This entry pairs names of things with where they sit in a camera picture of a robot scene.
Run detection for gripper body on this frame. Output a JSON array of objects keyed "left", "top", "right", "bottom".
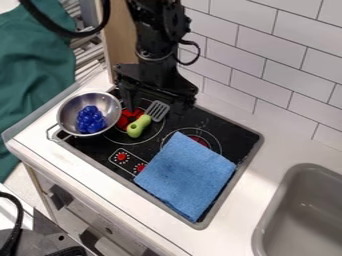
[{"left": 112, "top": 58, "right": 201, "bottom": 105}]

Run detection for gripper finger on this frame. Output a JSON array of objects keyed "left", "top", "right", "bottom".
[
  {"left": 116, "top": 84, "right": 139, "bottom": 113},
  {"left": 169, "top": 96, "right": 198, "bottom": 118}
]

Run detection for green spatula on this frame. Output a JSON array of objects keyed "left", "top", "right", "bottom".
[{"left": 125, "top": 100, "right": 171, "bottom": 139}]

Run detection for silver pot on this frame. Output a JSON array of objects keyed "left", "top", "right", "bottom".
[{"left": 45, "top": 91, "right": 123, "bottom": 143}]

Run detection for blue toy grapes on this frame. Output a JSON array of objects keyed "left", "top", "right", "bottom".
[{"left": 74, "top": 105, "right": 109, "bottom": 134}]

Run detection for toy stove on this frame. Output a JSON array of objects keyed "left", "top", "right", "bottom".
[{"left": 49, "top": 87, "right": 266, "bottom": 231}]

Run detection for blue cloth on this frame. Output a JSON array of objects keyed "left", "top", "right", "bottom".
[{"left": 132, "top": 131, "right": 238, "bottom": 224}]

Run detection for green cloth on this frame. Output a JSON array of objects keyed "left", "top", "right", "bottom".
[{"left": 0, "top": 2, "right": 78, "bottom": 184}]

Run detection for toy sink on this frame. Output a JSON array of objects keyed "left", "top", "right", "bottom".
[{"left": 249, "top": 162, "right": 342, "bottom": 256}]

